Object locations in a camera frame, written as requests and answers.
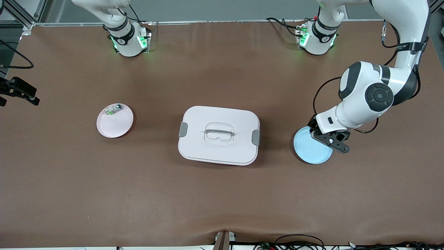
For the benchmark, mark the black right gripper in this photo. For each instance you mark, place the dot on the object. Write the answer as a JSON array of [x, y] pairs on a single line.
[[16, 87]]

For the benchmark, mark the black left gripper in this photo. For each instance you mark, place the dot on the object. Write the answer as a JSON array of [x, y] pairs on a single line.
[[312, 124]]

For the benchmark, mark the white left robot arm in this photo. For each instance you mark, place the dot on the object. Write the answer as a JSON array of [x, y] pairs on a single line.
[[353, 111]]

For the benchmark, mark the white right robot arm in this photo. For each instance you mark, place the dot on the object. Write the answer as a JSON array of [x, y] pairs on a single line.
[[126, 45]]

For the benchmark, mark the light blue round plate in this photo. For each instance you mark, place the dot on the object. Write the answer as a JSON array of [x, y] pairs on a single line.
[[310, 152]]

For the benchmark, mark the grey box latch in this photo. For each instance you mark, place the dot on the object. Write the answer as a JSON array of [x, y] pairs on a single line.
[[256, 137], [182, 129]]

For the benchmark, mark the pink round plate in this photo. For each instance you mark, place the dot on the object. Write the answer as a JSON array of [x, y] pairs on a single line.
[[114, 123]]

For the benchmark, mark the white lidded storage box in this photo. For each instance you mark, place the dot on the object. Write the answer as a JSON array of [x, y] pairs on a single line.
[[218, 152]]

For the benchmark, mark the brown table mat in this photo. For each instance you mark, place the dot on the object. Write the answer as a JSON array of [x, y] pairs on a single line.
[[222, 201]]

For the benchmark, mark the aluminium frame profile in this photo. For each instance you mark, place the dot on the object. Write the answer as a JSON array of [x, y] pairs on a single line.
[[437, 5], [24, 19]]

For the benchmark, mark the green and clear switch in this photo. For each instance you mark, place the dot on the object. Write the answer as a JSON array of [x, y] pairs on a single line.
[[113, 110]]

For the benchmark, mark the silver table edge rail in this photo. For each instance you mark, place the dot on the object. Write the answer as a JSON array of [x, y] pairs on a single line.
[[208, 22]]

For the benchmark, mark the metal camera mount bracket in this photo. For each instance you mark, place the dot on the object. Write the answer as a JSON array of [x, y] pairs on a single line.
[[223, 241]]

